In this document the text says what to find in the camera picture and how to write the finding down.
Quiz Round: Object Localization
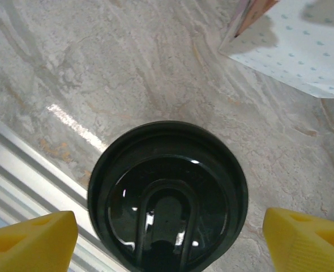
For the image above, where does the black plastic cup lid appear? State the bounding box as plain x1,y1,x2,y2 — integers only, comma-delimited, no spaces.
87,120,249,272

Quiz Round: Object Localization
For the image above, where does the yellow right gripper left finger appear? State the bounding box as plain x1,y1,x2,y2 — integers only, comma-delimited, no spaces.
0,211,79,272

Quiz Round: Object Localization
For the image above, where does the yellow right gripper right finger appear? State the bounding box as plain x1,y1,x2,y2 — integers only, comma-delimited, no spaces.
262,207,334,272

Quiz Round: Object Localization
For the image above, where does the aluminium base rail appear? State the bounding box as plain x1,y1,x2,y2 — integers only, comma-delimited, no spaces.
0,112,119,272

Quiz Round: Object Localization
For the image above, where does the white paper gift bag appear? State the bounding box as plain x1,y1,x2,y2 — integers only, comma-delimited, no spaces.
218,0,334,99

